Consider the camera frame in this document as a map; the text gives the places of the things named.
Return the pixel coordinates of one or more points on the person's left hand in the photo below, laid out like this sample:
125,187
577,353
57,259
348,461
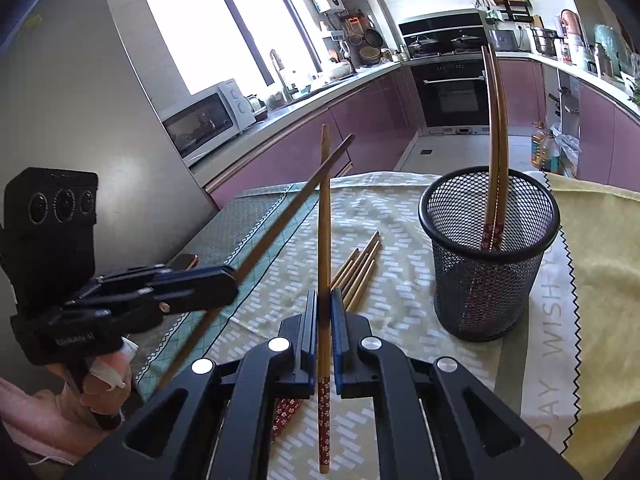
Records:
102,385

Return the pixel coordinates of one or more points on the copper coloured pot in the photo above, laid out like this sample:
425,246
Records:
571,22

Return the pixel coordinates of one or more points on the brown bowl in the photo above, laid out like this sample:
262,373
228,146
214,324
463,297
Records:
369,56

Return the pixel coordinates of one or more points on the dark brown wooden chopstick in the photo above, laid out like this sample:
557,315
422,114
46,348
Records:
280,227

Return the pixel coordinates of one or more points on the purple lower kitchen cabinets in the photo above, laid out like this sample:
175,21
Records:
310,135

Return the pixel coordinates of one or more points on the grey refrigerator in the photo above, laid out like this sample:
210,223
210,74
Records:
75,85

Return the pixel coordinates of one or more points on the green checked cloth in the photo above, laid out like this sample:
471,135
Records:
240,225

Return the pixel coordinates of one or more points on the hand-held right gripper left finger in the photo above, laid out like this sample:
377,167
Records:
312,332

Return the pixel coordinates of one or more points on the metal kitchen faucet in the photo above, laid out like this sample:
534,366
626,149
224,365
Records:
277,75

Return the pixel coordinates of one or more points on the cooking oil bottle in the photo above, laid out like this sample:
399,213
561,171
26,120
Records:
542,152

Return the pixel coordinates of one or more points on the person's left forearm pink sleeve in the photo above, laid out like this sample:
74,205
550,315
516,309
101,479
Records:
35,420

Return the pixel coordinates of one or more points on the dark cooking pot with lid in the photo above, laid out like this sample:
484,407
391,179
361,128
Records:
467,44
422,46

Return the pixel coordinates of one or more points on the smartphone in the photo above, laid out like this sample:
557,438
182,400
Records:
184,261

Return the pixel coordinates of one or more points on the black stove with hood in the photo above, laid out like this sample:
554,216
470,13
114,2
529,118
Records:
440,25

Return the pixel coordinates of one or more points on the purple side kitchen cabinets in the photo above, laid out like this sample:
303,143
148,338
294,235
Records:
605,130

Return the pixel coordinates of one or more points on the rack with cutting boards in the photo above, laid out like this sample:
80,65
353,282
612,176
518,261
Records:
505,0

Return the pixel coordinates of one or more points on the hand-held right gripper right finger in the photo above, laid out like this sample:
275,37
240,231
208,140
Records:
339,332

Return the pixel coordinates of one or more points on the white microwave oven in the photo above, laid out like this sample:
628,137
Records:
200,120

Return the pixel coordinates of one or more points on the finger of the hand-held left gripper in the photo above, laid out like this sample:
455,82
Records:
200,276
200,297

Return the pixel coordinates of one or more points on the yellow cloth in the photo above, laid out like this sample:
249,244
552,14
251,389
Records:
610,260

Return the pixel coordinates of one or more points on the stainless steel pot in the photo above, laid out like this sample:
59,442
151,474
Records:
545,41

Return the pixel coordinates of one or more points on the beige patterned tablecloth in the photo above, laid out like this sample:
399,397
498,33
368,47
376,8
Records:
400,360

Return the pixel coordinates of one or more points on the kitchen window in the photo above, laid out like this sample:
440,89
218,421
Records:
225,30

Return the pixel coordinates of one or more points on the hanging black frying pan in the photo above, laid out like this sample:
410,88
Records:
373,37

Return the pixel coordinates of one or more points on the black mesh utensil holder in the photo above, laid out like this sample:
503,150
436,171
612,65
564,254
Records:
500,300

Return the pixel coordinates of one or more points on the black built-in oven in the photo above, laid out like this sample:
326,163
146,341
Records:
450,95

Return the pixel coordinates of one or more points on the silver countertop appliance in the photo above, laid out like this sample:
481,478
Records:
502,41

